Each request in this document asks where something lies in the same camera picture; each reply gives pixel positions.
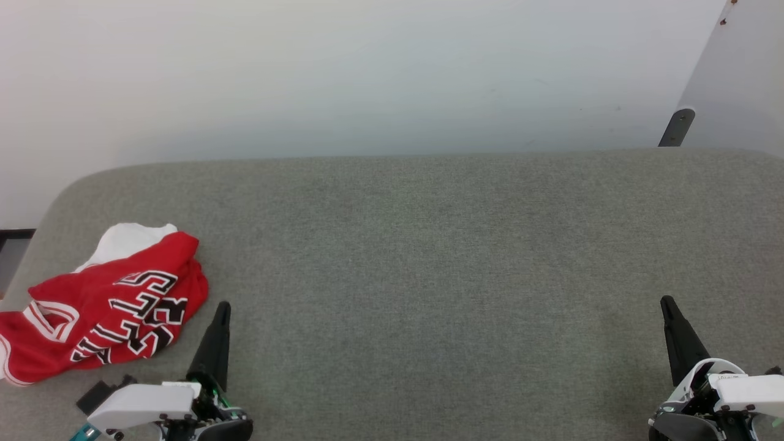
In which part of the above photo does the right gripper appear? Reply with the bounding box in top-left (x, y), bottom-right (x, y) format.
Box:
top-left (648, 296), bottom-right (755, 441)

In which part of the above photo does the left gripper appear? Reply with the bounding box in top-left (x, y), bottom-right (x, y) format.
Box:
top-left (160, 301), bottom-right (254, 441)

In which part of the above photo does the red white basketball jersey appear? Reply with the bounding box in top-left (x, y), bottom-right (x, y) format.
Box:
top-left (0, 222), bottom-right (209, 387)

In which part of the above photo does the white door panel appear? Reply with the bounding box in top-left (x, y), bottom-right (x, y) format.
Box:
top-left (674, 0), bottom-right (784, 160)

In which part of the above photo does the black metal bracket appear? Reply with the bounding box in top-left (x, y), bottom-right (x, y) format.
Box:
top-left (658, 108), bottom-right (696, 148)

